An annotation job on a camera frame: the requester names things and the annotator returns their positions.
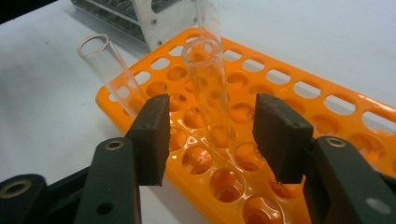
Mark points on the clear glass test tube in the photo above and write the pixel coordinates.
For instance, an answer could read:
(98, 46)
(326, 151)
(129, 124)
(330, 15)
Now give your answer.
(115, 74)
(207, 90)

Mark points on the orange plastic test tube rack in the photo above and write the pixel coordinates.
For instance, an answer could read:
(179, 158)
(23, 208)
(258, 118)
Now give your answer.
(280, 90)

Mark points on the metal test tube rack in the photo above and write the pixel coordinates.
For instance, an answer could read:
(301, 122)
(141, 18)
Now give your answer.
(168, 21)

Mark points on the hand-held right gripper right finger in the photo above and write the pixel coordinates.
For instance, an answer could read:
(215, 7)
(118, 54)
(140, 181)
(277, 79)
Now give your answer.
(280, 140)

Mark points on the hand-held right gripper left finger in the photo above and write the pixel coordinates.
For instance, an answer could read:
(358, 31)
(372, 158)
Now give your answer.
(152, 140)

